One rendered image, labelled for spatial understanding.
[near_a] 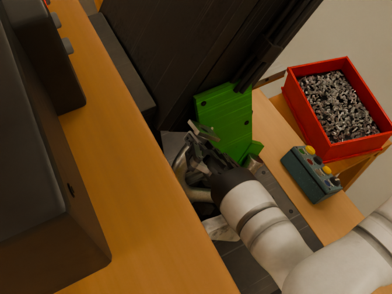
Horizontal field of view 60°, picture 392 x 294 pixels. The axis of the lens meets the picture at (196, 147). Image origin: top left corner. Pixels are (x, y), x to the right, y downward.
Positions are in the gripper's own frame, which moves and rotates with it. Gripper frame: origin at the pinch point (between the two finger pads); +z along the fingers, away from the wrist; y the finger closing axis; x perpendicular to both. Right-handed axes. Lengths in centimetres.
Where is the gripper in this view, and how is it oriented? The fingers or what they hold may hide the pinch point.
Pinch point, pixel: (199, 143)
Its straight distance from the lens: 61.3
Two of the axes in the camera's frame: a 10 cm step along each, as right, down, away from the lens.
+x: -5.7, 7.6, 3.1
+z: -4.5, -6.0, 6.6
